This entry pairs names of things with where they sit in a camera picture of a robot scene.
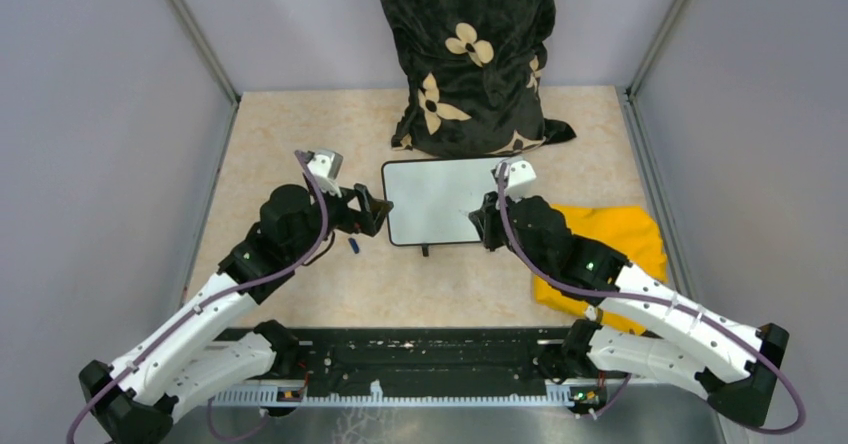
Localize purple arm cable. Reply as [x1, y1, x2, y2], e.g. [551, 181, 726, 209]
[495, 162, 808, 437]
[66, 150, 331, 444]

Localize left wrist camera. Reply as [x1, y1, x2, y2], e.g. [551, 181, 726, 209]
[307, 149, 344, 197]

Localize aluminium frame post left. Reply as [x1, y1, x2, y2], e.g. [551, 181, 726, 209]
[165, 0, 241, 106]

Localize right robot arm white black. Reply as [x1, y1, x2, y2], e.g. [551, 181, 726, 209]
[468, 192, 789, 433]

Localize white whiteboard black frame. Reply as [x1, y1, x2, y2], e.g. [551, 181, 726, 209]
[381, 157, 507, 253]

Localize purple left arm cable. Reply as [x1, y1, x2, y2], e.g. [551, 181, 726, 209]
[66, 150, 331, 444]

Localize blue marker cap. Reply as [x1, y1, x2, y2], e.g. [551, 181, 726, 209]
[348, 237, 361, 254]

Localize white toothed cable rail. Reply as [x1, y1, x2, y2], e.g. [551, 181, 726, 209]
[212, 381, 575, 409]

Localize yellow cloth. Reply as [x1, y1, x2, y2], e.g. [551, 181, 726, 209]
[533, 205, 668, 335]

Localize black floral pillow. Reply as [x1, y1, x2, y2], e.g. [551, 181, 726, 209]
[379, 0, 576, 158]

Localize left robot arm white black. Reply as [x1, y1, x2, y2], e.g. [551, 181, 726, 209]
[79, 184, 393, 443]

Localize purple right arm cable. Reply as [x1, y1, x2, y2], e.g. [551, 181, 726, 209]
[495, 162, 808, 437]

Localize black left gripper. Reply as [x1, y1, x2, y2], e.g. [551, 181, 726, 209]
[288, 179, 393, 262]

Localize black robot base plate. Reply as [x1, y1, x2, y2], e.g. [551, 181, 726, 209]
[262, 327, 602, 398]

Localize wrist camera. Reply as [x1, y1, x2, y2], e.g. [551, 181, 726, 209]
[492, 156, 536, 201]
[307, 149, 344, 197]

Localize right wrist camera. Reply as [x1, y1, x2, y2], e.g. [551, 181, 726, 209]
[492, 156, 536, 201]

